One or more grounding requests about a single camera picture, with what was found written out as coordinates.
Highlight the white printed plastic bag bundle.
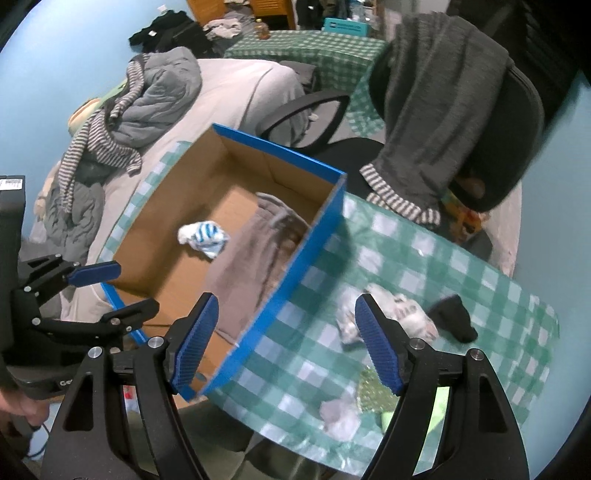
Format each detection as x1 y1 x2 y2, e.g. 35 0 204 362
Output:
337 283 439 345

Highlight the lime green cloth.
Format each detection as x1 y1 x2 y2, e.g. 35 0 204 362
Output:
379 385 451 462

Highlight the black sock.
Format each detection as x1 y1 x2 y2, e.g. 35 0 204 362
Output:
427 294 478 344

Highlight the grey sock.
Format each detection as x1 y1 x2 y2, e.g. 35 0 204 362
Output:
320 395 361 442

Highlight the white blue striped plastic bag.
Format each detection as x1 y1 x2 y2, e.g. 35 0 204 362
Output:
177 220 229 260

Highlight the brown fleece sock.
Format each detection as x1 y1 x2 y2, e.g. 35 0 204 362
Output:
204 193 308 344

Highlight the person's hand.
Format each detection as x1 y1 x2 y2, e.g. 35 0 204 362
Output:
0 388 50 427

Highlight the green glitter cloth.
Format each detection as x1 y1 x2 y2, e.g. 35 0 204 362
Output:
356 366 399 414

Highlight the green checkered tablecloth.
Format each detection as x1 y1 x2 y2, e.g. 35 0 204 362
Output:
89 128 559 476

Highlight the blue rimmed cardboard box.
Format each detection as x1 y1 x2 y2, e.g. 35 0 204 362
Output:
105 124 346 395

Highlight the striped grey white garment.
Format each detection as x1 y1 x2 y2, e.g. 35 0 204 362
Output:
58 54 148 214

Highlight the grey quilted jacket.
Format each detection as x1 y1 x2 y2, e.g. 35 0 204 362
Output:
41 47 202 264

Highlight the black office chair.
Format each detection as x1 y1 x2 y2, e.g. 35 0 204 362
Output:
256 13 546 214

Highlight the beige sofa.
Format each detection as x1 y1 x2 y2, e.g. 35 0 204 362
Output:
27 57 311 324

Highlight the black garment on sofa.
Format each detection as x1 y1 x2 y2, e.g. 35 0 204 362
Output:
128 10 218 59

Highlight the far green checkered table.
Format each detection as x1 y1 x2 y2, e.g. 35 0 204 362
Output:
224 30 387 137

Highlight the dark grey sweater on chair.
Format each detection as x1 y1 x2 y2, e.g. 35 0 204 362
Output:
360 12 510 227

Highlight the amber glass jar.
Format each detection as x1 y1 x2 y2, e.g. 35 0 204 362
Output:
254 18 270 40

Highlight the wooden cabinet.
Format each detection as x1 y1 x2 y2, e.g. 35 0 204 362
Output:
186 0 297 30

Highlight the teal plastic basket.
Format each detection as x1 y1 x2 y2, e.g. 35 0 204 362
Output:
322 17 370 37

